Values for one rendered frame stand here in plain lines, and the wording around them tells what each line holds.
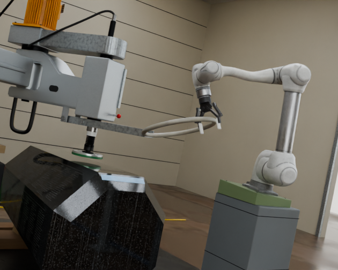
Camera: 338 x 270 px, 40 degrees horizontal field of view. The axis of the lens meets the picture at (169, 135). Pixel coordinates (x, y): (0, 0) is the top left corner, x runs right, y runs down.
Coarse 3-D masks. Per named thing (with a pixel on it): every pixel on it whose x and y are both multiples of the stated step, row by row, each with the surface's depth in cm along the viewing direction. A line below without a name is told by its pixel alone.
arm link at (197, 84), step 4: (196, 64) 286; (200, 64) 286; (196, 68) 285; (192, 72) 287; (196, 72) 281; (192, 76) 288; (196, 76) 280; (196, 80) 282; (196, 84) 284; (200, 84) 282; (204, 84) 282; (208, 84) 284; (196, 88) 285
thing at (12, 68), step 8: (0, 48) 312; (0, 56) 313; (8, 56) 319; (16, 56) 326; (24, 56) 334; (0, 64) 313; (8, 64) 320; (16, 64) 328; (24, 64) 335; (32, 64) 342; (0, 72) 316; (8, 72) 322; (16, 72) 329; (24, 72) 335; (0, 80) 319; (8, 80) 324; (16, 80) 330; (24, 80) 338
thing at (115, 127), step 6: (72, 120) 327; (78, 120) 325; (84, 120) 323; (90, 120) 321; (90, 126) 320; (96, 126) 318; (102, 126) 316; (108, 126) 314; (114, 126) 312; (120, 126) 310; (126, 126) 308; (126, 132) 308; (132, 132) 306; (138, 132) 304; (150, 132) 312
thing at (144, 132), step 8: (176, 120) 274; (184, 120) 274; (192, 120) 275; (200, 120) 278; (208, 120) 282; (144, 128) 288; (152, 128) 280; (208, 128) 309; (152, 136) 310; (160, 136) 315; (168, 136) 318
